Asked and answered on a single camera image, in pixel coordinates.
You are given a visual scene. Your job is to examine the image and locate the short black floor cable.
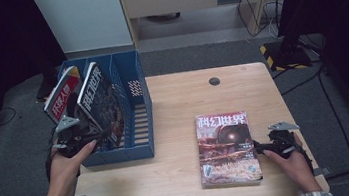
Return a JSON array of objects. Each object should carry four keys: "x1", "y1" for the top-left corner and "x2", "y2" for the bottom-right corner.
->
[{"x1": 276, "y1": 66, "x2": 327, "y2": 97}]

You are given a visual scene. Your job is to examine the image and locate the white cabinet panel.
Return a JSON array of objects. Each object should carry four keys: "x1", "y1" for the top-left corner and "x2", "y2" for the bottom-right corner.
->
[{"x1": 32, "y1": 0, "x2": 135, "y2": 58}]

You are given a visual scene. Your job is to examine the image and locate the black stand base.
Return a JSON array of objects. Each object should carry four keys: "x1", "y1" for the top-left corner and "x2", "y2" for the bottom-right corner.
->
[{"x1": 262, "y1": 32, "x2": 313, "y2": 72}]

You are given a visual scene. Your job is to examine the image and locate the blue plastic file rack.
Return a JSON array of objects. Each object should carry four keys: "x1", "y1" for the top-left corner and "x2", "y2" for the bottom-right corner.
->
[{"x1": 55, "y1": 49, "x2": 160, "y2": 170}]

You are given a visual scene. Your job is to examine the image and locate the dark blue illustrated magazine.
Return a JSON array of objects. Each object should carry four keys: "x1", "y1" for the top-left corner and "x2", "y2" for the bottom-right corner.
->
[{"x1": 72, "y1": 58, "x2": 128, "y2": 154}]

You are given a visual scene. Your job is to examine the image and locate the grey round table grommet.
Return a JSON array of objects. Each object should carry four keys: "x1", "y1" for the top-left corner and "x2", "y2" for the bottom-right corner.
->
[{"x1": 207, "y1": 75, "x2": 221, "y2": 88}]

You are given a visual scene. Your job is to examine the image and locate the white cable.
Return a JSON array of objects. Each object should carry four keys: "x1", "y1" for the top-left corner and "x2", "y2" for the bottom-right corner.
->
[{"x1": 260, "y1": 0, "x2": 286, "y2": 40}]

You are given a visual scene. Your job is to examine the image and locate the dark stand base with tape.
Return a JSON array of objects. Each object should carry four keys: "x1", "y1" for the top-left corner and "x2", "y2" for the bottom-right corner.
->
[{"x1": 32, "y1": 67, "x2": 63, "y2": 104}]

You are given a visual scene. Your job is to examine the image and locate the magazine with portrait cover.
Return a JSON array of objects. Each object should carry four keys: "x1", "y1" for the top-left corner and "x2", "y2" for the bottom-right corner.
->
[{"x1": 38, "y1": 64, "x2": 88, "y2": 127}]

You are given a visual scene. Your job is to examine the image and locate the right hand-held gripper black cable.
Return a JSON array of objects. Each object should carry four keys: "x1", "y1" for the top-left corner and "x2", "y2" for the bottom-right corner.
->
[{"x1": 293, "y1": 140, "x2": 317, "y2": 182}]

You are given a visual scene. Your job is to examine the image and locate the reddish brown illustrated magazine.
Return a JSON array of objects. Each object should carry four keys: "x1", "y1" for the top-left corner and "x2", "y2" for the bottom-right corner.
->
[{"x1": 193, "y1": 107, "x2": 264, "y2": 191}]

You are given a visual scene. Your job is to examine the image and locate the person's right hand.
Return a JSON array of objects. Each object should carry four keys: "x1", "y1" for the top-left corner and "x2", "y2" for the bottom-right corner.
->
[{"x1": 261, "y1": 130, "x2": 323, "y2": 196}]

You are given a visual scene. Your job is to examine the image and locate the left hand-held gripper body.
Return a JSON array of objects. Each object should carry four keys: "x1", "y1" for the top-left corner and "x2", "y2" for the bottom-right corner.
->
[{"x1": 49, "y1": 110, "x2": 105, "y2": 160}]

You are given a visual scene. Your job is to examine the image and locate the person's left hand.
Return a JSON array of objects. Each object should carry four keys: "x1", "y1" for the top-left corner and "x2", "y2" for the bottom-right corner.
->
[{"x1": 32, "y1": 139, "x2": 105, "y2": 196}]

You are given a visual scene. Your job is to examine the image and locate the black cable from power strip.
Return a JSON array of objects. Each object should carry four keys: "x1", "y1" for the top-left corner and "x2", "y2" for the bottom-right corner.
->
[{"x1": 235, "y1": 0, "x2": 274, "y2": 40}]

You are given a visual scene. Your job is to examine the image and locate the yellow black hazard tape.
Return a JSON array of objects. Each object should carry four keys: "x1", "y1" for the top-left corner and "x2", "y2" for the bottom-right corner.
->
[{"x1": 259, "y1": 40, "x2": 309, "y2": 75}]

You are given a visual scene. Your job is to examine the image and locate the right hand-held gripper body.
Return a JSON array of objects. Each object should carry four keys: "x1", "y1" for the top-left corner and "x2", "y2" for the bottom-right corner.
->
[{"x1": 261, "y1": 119, "x2": 305, "y2": 162}]

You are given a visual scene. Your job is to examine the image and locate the looped black floor cable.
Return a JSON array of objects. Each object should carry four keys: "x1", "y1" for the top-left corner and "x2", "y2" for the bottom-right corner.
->
[{"x1": 0, "y1": 105, "x2": 19, "y2": 127}]

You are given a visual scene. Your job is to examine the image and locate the long black floor cable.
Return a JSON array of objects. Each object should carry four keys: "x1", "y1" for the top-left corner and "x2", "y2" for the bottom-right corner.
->
[{"x1": 316, "y1": 68, "x2": 349, "y2": 196}]

